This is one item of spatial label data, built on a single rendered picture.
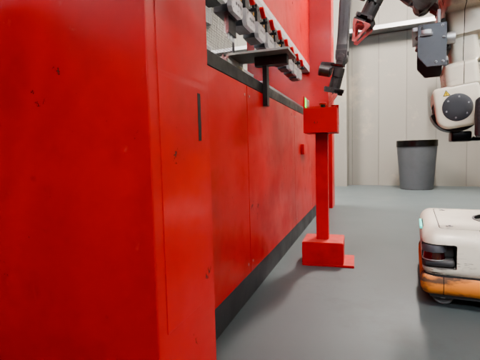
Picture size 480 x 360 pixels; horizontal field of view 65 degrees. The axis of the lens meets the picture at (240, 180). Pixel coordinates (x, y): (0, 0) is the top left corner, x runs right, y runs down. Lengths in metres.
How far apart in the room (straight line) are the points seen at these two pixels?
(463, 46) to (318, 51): 2.33
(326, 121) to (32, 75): 1.38
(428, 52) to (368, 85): 4.78
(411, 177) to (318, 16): 2.68
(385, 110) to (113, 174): 5.87
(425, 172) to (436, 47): 4.07
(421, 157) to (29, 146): 5.20
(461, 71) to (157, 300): 1.39
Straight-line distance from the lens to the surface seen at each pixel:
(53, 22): 0.79
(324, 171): 1.95
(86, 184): 0.73
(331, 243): 1.93
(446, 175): 6.36
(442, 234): 1.52
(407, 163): 5.66
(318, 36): 3.98
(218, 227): 1.18
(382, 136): 6.35
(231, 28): 1.82
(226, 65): 1.29
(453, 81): 1.70
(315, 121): 1.88
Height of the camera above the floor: 0.57
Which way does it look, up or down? 4 degrees down
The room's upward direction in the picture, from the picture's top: 1 degrees counter-clockwise
